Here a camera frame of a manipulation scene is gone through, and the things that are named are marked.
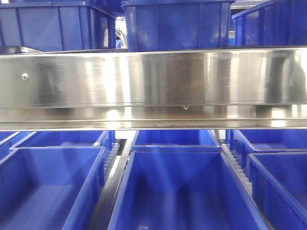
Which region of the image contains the blue bin rear middle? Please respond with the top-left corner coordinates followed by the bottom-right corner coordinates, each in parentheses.
top-left (131, 129), bottom-right (221, 152)

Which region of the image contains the blue bin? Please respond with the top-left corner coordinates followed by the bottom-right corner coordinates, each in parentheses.
top-left (0, 147), bottom-right (105, 230)
top-left (232, 0), bottom-right (307, 46)
top-left (248, 152), bottom-right (307, 230)
top-left (122, 0), bottom-right (233, 52)
top-left (131, 129), bottom-right (221, 152)
top-left (108, 151), bottom-right (267, 230)
top-left (0, 1), bottom-right (116, 52)
top-left (225, 129), bottom-right (307, 169)
top-left (10, 130), bottom-right (115, 150)

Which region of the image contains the blue bin lower middle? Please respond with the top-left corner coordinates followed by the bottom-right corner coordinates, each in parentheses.
top-left (108, 151), bottom-right (267, 230)

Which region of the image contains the blue bin upper middle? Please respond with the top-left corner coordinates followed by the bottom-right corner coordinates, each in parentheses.
top-left (122, 0), bottom-right (233, 52)

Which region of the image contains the blue bin rear left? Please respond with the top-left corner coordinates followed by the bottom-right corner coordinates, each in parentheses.
top-left (10, 130), bottom-right (115, 150)

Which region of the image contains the left white roller track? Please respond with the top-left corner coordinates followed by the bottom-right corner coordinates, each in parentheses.
top-left (104, 143), bottom-right (120, 181)

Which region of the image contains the white roller track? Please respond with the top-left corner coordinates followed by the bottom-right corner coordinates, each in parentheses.
top-left (222, 143), bottom-right (253, 195)
top-left (104, 143), bottom-right (120, 181)

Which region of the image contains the blue bin rear right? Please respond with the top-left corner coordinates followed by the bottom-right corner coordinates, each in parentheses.
top-left (225, 129), bottom-right (307, 169)

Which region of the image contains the right white roller track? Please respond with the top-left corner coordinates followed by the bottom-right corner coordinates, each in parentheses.
top-left (222, 143), bottom-right (253, 195)

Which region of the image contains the blue bin lower left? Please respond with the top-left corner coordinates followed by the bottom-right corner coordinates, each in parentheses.
top-left (0, 147), bottom-right (105, 230)

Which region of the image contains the blue bin lower right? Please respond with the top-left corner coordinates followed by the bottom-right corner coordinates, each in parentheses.
top-left (248, 152), bottom-right (307, 230)

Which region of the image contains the blue bin upper left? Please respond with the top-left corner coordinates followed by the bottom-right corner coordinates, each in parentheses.
top-left (0, 1), bottom-right (116, 52)

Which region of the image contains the blue bin upper right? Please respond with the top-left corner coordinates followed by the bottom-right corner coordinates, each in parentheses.
top-left (232, 0), bottom-right (307, 46)

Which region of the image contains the stainless steel shelf front rail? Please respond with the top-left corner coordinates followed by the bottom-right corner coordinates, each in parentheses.
top-left (0, 46), bottom-right (307, 131)

